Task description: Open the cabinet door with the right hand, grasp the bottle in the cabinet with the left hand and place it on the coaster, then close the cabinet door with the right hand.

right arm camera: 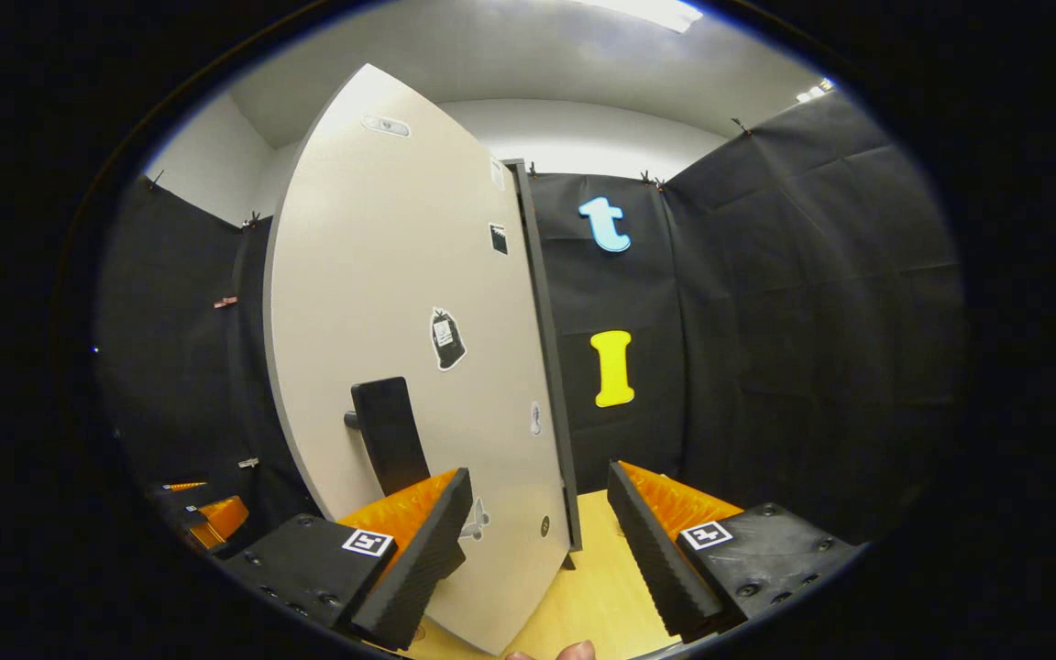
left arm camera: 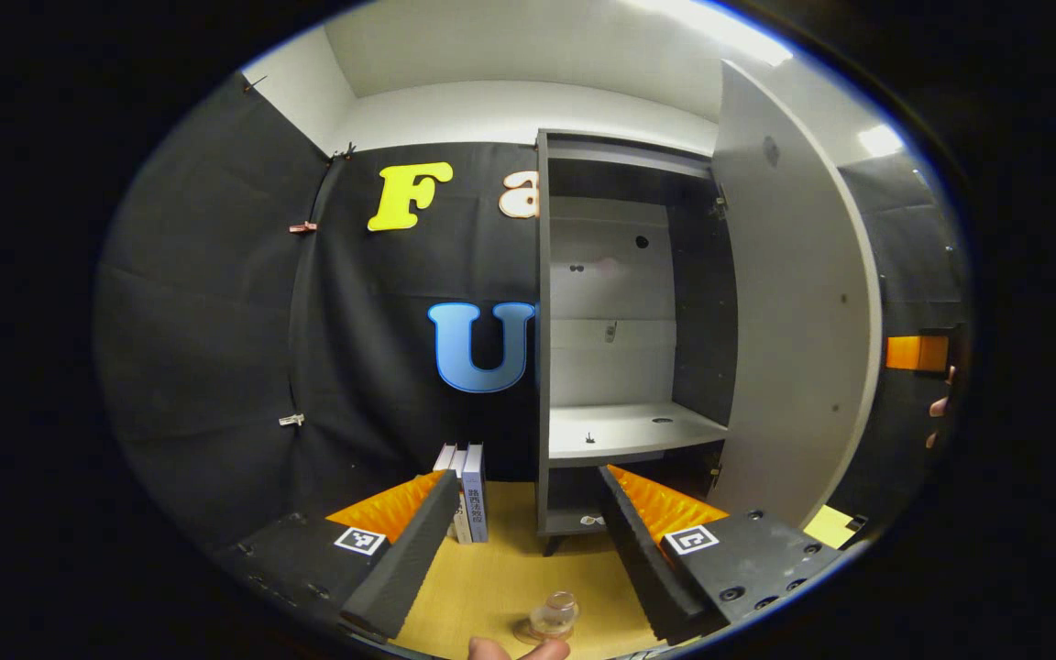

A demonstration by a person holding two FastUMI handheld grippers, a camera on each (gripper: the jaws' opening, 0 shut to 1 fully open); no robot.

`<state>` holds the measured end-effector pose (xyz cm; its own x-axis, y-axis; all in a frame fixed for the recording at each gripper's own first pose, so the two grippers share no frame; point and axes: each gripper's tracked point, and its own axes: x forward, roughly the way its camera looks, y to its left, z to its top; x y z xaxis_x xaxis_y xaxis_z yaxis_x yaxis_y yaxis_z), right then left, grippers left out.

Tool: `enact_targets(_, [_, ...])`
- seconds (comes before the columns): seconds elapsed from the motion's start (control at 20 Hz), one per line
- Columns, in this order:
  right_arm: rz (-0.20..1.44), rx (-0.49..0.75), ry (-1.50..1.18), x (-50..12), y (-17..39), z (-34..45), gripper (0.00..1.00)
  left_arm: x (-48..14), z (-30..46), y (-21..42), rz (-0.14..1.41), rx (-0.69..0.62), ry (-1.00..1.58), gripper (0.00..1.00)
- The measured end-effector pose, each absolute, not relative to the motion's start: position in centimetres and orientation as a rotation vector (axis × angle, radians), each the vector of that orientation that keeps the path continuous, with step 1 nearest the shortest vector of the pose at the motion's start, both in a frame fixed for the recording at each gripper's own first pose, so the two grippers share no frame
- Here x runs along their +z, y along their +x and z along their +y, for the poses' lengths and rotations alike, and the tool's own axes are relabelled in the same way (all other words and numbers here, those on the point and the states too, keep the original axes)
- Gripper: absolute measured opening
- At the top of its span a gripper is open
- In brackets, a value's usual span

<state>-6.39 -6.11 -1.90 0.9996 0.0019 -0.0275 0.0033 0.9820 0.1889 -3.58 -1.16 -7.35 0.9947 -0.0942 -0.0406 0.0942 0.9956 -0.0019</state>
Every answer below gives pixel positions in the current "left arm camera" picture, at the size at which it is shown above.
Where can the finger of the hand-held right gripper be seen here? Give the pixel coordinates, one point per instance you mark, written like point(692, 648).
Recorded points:
point(913, 353)

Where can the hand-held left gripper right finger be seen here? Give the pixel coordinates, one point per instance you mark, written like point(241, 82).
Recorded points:
point(643, 559)

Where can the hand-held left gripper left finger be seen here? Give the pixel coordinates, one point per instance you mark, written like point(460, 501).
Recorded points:
point(409, 559)

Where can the clear plastic bottle red label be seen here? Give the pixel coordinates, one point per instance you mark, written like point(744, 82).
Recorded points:
point(557, 612)

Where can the beige cabinet door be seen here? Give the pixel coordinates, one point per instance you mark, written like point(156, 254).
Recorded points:
point(794, 321)

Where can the round brown coaster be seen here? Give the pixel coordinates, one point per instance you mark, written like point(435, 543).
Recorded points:
point(521, 632)

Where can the dark cabinet door hinge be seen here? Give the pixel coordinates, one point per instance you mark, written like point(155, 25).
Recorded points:
point(716, 469)
point(720, 208)

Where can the white cabinet shelf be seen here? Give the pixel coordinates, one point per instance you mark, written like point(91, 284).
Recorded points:
point(629, 431)

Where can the dark grey cabinet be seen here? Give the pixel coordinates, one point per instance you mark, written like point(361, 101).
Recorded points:
point(543, 367)

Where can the grey book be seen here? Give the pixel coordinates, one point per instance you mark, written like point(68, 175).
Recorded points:
point(461, 513)

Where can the white cloth clip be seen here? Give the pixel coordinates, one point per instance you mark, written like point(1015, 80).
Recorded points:
point(291, 420)

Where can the small ceiling light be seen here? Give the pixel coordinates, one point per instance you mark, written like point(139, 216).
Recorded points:
point(881, 140)

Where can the black backdrop cloth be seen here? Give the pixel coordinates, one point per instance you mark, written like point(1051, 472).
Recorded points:
point(198, 321)

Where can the pink cloth clip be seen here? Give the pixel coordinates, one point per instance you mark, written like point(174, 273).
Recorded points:
point(302, 226)

